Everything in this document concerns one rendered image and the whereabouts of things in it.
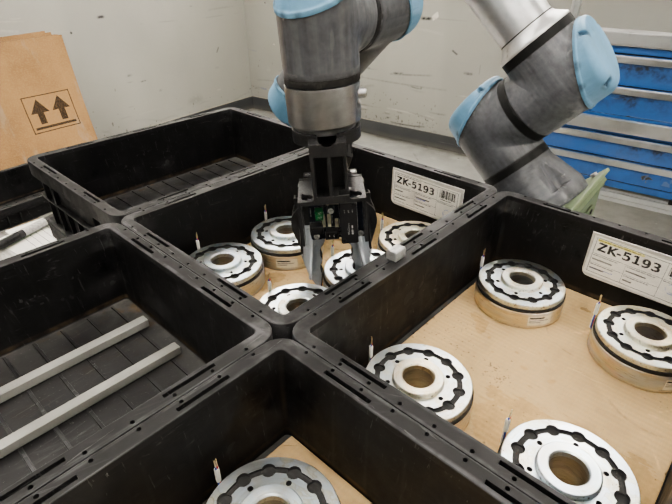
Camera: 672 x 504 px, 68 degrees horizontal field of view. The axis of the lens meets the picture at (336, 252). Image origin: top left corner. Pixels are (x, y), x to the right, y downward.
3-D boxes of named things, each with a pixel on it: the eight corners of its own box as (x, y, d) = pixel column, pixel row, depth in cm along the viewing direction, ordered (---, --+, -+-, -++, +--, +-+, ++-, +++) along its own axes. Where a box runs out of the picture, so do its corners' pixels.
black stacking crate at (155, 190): (237, 161, 108) (231, 109, 102) (337, 202, 91) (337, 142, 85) (47, 225, 83) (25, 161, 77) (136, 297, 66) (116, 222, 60)
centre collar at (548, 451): (553, 435, 42) (555, 430, 41) (613, 475, 38) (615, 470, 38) (521, 469, 39) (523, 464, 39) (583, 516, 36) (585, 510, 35)
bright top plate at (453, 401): (400, 334, 53) (401, 329, 53) (490, 377, 48) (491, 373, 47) (342, 390, 46) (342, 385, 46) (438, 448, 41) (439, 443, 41)
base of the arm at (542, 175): (514, 220, 96) (485, 178, 96) (589, 176, 88) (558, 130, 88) (499, 242, 83) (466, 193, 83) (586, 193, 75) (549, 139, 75)
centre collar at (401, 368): (409, 354, 50) (409, 349, 49) (453, 377, 47) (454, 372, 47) (381, 383, 47) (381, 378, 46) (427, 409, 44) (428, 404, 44)
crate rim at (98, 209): (232, 117, 103) (231, 105, 102) (339, 152, 86) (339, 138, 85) (27, 172, 78) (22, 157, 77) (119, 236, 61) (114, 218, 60)
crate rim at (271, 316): (339, 152, 86) (339, 138, 85) (499, 204, 69) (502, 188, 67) (119, 236, 61) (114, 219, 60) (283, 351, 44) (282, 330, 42)
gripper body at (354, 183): (300, 252, 53) (286, 144, 47) (302, 215, 61) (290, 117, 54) (371, 247, 53) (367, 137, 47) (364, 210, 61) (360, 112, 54)
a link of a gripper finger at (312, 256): (296, 308, 59) (302, 241, 55) (298, 279, 64) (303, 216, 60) (322, 309, 60) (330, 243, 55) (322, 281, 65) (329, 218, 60)
